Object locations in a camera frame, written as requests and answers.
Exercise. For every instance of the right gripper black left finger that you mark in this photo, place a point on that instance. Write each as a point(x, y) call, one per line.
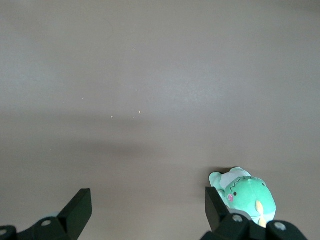
point(72, 215)

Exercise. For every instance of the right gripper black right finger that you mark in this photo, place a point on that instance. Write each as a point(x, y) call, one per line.
point(225, 225)

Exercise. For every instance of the green dinosaur plush toy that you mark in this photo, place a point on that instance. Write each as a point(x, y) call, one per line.
point(250, 192)

